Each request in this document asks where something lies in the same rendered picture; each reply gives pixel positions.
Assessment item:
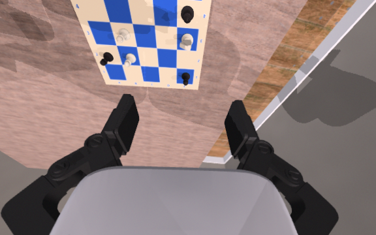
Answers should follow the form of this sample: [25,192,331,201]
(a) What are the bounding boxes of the blue and cream chessboard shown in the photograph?
[70,0,211,90]

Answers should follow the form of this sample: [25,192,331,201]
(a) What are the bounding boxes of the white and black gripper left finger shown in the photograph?
[1,94,140,235]

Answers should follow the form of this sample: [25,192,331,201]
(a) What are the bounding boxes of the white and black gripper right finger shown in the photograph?
[225,100,339,235]

